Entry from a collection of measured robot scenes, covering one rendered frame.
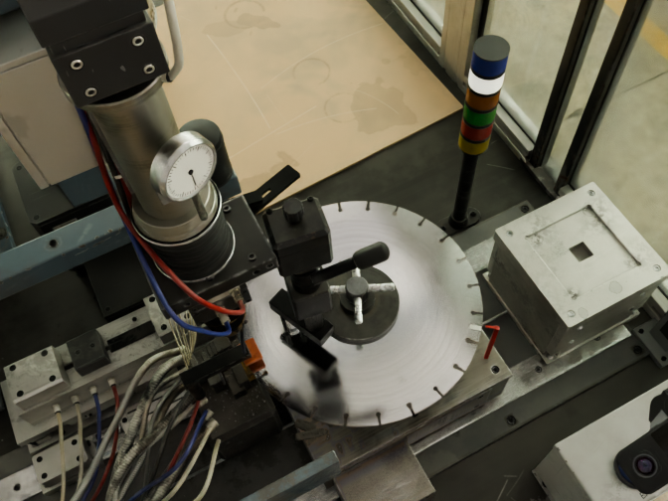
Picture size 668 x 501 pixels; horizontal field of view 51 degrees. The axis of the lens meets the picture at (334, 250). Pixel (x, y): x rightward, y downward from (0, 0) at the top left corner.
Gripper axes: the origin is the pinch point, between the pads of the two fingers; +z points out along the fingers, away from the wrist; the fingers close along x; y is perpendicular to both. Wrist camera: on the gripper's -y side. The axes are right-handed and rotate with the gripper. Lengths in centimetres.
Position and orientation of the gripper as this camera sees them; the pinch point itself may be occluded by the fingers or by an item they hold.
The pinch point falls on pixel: (659, 452)
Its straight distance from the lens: 89.2
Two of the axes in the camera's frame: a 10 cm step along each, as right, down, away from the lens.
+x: -4.4, -7.7, 4.6
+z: 0.5, 5.0, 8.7
